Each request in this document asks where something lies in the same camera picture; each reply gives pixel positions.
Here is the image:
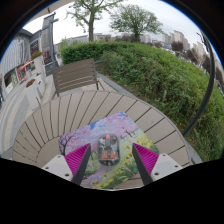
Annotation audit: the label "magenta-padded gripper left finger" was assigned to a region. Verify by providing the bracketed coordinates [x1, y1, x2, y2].
[40, 143, 92, 186]

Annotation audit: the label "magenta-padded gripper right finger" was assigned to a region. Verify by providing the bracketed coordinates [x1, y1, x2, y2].
[131, 143, 184, 186]

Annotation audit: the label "floral print mouse pad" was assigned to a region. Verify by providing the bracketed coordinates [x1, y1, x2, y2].
[58, 111, 160, 190]

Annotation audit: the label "white planter box with flowers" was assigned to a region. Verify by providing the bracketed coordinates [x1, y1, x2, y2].
[24, 78, 43, 109]

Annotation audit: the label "green hedge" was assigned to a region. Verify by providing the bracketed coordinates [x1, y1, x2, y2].
[59, 40, 224, 163]

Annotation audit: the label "brown slatted wooden chair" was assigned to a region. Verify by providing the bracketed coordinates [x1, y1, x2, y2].
[50, 58, 105, 100]

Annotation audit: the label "dark curved parasol pole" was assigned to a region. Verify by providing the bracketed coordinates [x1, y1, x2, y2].
[181, 31, 216, 138]

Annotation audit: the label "tall white planter with flowers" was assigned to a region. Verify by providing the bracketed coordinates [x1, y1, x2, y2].
[31, 49, 46, 78]

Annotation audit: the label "grey shopfront building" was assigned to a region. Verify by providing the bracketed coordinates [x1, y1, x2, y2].
[0, 28, 44, 101]

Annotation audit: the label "grey sign pillar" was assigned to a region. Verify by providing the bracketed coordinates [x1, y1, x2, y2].
[40, 12, 60, 76]

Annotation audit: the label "distant apartment buildings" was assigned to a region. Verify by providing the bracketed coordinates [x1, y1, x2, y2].
[139, 29, 224, 78]

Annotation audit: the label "slim sparse-leaved tree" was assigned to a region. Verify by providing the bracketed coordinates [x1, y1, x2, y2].
[65, 0, 124, 43]

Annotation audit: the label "round leafy tree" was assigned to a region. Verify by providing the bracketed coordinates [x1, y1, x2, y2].
[109, 3, 164, 43]

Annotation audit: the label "beige parasol canopy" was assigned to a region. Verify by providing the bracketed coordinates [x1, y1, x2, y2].
[31, 0, 79, 22]

